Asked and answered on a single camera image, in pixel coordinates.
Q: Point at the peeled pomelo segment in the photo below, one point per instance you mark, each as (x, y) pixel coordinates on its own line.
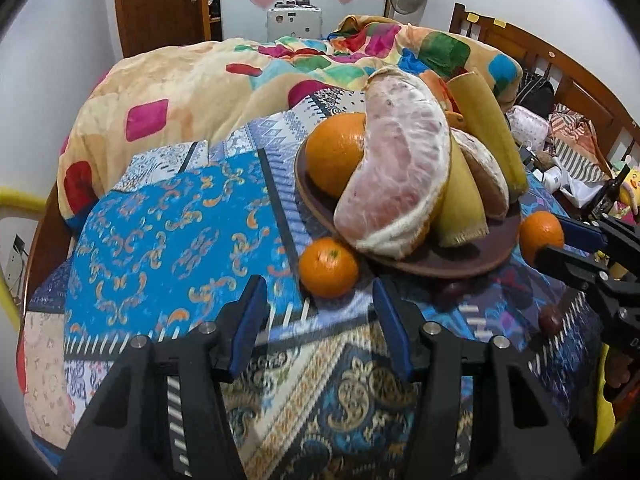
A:
(395, 192)
(486, 173)

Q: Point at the dark glass bottle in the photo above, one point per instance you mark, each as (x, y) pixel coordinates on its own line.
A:
(608, 195)

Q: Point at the colourful patchwork quilt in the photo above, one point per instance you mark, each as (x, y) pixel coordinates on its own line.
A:
(206, 91)

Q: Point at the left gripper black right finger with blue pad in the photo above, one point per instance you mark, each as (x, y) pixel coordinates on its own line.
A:
(516, 433)

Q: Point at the small orange mandarin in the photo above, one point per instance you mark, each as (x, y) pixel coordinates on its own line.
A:
(328, 268)

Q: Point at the dark red grape left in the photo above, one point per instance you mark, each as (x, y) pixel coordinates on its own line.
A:
(451, 292)

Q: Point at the yellow sugarcane piece front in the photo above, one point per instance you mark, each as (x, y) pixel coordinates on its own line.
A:
(462, 217)

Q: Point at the wooden headboard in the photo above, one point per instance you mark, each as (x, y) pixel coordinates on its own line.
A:
(576, 87)

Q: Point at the dark red grape right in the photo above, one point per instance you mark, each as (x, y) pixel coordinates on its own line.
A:
(550, 320)

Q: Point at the white box appliance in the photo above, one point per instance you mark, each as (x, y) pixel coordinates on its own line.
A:
(295, 18)

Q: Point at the yellow sugarcane piece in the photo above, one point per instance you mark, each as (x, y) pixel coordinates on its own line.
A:
(462, 217)
(486, 121)

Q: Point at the patterned blue bed sheet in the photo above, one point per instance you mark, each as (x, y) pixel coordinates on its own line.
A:
(173, 243)

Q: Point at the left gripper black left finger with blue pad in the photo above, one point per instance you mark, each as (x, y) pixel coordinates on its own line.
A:
(159, 412)

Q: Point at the wall power socket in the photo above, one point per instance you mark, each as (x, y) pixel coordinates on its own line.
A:
(16, 265)

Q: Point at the pink patterned pillow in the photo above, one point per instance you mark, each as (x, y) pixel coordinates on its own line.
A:
(527, 128)

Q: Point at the brown wooden door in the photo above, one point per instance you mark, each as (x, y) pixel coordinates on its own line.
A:
(146, 25)

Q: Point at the striped cloth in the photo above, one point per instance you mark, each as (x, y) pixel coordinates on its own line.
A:
(575, 145)

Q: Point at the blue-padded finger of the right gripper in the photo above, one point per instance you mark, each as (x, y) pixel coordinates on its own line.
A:
(582, 236)

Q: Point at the yellow chick plush toy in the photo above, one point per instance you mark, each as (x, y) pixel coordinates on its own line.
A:
(630, 188)

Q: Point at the purple round plate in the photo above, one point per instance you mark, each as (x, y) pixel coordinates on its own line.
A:
(429, 259)

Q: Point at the dark red grape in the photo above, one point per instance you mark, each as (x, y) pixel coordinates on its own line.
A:
(451, 292)
(550, 320)

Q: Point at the peeled pomelo segment front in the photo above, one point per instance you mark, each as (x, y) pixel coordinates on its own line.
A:
(395, 192)

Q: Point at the large orange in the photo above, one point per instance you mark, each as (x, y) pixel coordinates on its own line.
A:
(334, 150)
(537, 230)

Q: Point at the person's hand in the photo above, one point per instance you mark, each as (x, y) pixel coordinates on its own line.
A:
(616, 369)

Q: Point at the black backpack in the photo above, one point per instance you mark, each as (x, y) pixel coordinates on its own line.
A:
(536, 94)

